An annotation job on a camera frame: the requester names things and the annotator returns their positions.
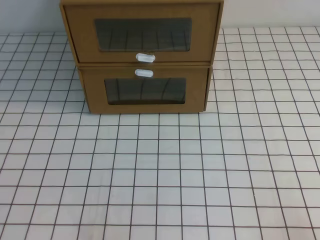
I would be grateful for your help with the white plastic handle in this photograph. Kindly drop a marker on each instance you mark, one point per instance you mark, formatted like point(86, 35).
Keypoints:
point(145, 58)
point(145, 73)

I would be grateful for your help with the brown shoebox drawer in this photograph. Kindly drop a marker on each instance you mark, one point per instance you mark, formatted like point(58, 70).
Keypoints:
point(142, 32)

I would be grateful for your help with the lower brown cardboard shoebox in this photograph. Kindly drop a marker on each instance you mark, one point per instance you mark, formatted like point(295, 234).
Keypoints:
point(172, 89)

